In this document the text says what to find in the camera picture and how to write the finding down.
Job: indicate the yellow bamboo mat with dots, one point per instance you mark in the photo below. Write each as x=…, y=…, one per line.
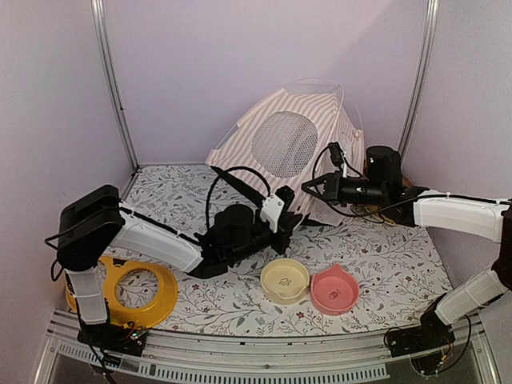
x=368, y=213

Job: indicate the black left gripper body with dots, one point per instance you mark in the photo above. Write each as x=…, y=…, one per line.
x=242, y=254

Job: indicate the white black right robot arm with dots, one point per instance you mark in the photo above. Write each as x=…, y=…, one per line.
x=473, y=233

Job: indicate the white tent pole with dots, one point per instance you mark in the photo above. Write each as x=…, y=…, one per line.
x=315, y=85

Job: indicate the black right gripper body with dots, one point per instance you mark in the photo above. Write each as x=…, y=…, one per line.
x=371, y=194

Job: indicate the pink pet bowl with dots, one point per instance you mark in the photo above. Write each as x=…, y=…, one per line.
x=334, y=291

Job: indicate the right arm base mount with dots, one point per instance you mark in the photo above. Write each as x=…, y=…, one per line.
x=429, y=334

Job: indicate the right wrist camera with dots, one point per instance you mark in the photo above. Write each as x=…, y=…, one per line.
x=338, y=158

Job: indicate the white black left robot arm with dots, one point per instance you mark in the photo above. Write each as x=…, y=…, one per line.
x=101, y=220

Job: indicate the left aluminium frame post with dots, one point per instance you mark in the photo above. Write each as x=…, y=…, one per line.
x=101, y=30

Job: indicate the right aluminium frame post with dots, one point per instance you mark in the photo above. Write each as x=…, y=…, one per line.
x=426, y=48

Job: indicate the aluminium front rail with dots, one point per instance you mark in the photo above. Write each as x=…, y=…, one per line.
x=176, y=357

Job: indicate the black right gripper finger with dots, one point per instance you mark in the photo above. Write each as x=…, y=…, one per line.
x=328, y=178
x=329, y=195

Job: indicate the pink striped pet tent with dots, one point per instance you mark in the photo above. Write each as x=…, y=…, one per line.
x=280, y=141

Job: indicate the cream pet bowl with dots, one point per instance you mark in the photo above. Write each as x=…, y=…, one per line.
x=285, y=281

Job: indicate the aluminium frame post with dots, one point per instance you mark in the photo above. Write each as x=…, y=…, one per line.
x=426, y=48
x=101, y=30

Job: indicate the yellow double bowl holder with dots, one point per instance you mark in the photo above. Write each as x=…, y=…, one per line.
x=118, y=291

